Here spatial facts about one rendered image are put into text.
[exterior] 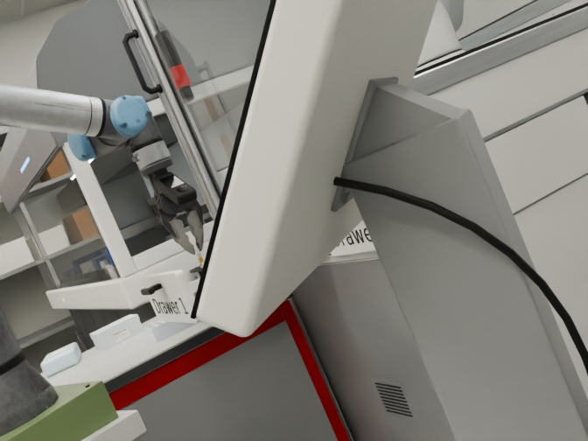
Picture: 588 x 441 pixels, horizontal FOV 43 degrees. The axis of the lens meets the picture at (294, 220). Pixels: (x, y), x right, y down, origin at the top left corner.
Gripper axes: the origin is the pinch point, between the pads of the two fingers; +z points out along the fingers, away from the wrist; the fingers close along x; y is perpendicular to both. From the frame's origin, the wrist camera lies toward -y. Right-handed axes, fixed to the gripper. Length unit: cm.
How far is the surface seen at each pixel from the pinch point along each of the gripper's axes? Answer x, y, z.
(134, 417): 31.9, -31.3, 19.4
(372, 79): 9, -99, -13
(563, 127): -57, -55, 6
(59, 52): -11, 79, -69
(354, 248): -21.1, -27.7, 12.1
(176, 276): 10.8, -14.5, 2.7
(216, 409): 8.1, 11.1, 37.0
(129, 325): 10, 54, 15
